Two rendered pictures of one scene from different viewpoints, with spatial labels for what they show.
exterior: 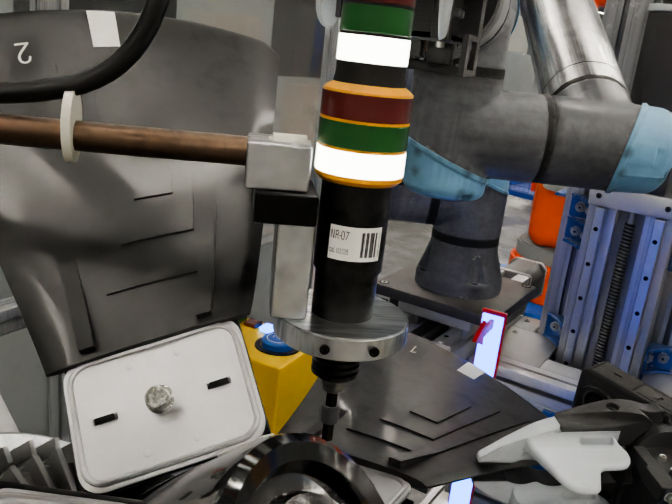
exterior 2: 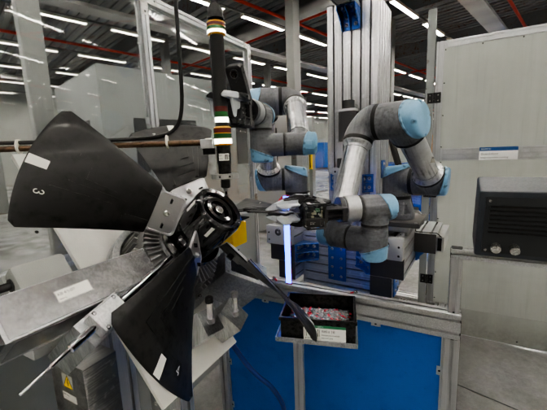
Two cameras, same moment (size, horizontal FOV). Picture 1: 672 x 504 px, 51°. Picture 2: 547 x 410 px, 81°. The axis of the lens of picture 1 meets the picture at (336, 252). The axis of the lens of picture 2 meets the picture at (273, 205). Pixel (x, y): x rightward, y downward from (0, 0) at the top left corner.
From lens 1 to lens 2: 0.50 m
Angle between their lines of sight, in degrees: 7
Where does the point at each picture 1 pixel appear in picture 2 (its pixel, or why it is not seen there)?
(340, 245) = (220, 157)
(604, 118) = (297, 135)
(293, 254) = (212, 160)
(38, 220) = (162, 165)
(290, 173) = (208, 144)
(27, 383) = not seen: hidden behind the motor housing
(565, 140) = (288, 142)
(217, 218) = (198, 160)
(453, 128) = (260, 143)
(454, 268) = not seen: hidden behind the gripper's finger
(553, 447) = (282, 204)
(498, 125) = (270, 141)
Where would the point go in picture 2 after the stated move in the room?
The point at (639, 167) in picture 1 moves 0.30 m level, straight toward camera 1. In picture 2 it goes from (308, 146) to (269, 146)
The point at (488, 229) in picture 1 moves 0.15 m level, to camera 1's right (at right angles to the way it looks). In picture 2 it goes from (302, 188) to (332, 187)
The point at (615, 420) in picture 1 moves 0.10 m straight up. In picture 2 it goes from (296, 197) to (295, 160)
